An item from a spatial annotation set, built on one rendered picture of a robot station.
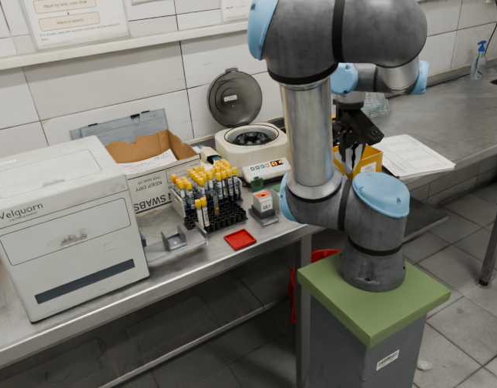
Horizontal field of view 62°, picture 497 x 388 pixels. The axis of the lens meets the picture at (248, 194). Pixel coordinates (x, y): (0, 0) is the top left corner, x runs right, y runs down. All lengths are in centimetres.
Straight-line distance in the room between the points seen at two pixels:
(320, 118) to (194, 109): 98
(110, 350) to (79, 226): 91
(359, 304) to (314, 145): 36
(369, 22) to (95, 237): 70
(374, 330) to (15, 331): 77
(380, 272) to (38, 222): 72
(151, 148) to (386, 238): 96
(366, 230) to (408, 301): 18
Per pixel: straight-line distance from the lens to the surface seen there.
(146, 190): 130
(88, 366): 177
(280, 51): 64
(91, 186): 92
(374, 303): 93
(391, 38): 62
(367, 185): 87
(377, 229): 88
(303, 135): 75
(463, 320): 227
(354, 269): 95
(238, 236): 116
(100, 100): 154
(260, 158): 142
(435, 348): 212
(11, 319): 112
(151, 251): 110
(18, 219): 93
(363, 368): 105
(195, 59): 162
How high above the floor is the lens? 156
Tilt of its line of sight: 30 degrees down
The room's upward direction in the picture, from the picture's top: 4 degrees counter-clockwise
